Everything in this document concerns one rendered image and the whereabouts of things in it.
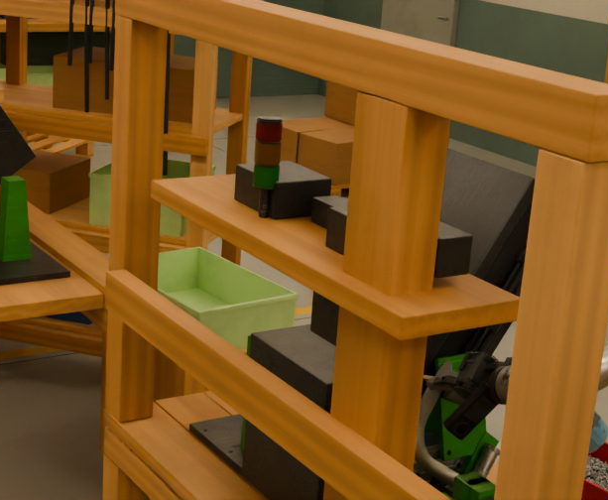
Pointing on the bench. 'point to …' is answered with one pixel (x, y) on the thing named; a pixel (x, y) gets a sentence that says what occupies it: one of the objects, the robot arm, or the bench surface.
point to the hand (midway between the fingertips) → (434, 391)
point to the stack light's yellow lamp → (267, 154)
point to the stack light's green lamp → (265, 177)
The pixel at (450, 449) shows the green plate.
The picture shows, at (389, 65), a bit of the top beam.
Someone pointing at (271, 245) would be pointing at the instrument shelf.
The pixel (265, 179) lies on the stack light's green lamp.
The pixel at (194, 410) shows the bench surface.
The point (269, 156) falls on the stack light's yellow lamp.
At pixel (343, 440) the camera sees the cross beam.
